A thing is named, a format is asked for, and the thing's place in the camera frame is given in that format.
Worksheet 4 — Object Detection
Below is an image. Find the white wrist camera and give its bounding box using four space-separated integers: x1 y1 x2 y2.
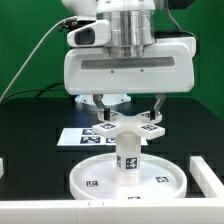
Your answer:
67 20 111 47

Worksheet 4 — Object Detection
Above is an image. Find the white L-shaped border fence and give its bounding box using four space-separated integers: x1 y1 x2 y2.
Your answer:
0 156 224 224

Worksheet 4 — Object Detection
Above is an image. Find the white marker sheet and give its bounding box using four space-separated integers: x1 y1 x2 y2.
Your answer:
56 127 149 147

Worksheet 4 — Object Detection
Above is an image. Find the white round table top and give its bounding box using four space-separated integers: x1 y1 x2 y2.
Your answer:
69 153 187 200

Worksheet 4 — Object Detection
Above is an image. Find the white cross-shaped table base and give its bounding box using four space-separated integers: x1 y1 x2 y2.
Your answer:
92 111 165 140

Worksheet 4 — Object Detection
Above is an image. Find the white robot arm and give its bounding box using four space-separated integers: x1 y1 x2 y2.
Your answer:
62 0 197 120

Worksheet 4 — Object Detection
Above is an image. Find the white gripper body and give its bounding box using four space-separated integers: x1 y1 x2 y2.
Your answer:
63 35 197 96

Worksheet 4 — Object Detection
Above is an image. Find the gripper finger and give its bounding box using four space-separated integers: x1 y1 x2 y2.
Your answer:
150 93 166 120
93 94 110 121

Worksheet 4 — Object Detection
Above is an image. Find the grey camera cable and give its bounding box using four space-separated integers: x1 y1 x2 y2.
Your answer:
0 17 78 103

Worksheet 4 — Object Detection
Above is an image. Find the black cable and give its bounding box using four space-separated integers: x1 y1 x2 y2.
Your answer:
0 80 82 106

